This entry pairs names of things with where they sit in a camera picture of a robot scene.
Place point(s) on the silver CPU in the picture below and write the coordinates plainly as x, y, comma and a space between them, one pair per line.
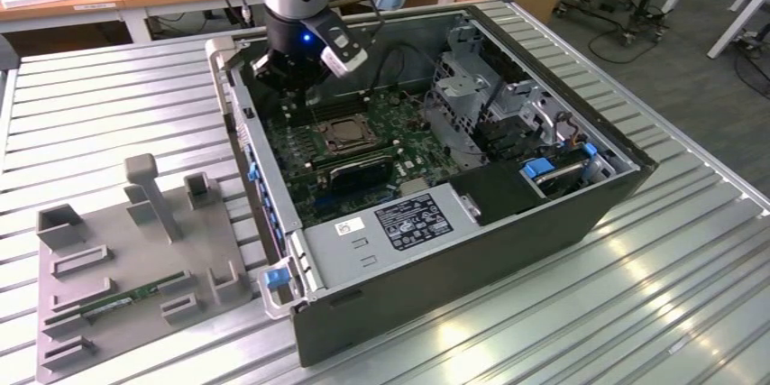
349, 131

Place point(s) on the CPU socket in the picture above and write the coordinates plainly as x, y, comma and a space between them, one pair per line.
327, 150

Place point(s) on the blue slot retainer tab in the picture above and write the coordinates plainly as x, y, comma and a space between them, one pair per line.
251, 173

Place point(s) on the green RAM stick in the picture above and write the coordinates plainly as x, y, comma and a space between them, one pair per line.
349, 158
120, 300

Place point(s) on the graphics card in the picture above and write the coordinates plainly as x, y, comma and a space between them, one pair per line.
361, 175

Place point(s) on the metal drive cage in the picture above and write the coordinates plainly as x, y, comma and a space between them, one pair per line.
457, 87

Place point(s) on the green motherboard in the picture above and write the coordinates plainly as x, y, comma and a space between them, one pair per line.
421, 150

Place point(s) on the black disk bay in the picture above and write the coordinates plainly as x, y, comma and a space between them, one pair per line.
502, 137

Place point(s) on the grey power supply unit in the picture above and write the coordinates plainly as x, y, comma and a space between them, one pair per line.
361, 259

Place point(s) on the blue disk carrier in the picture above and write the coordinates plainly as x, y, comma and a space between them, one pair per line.
537, 167

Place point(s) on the blue case latch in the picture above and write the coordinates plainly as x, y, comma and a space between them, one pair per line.
275, 279

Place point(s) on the grey parts rack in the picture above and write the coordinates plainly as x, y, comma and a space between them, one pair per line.
138, 268

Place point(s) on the blue plastic clip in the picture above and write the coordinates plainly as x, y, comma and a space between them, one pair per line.
590, 149

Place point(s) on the black PC case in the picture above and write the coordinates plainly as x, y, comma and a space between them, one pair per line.
451, 290

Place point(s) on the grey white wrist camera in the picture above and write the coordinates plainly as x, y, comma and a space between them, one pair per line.
346, 58

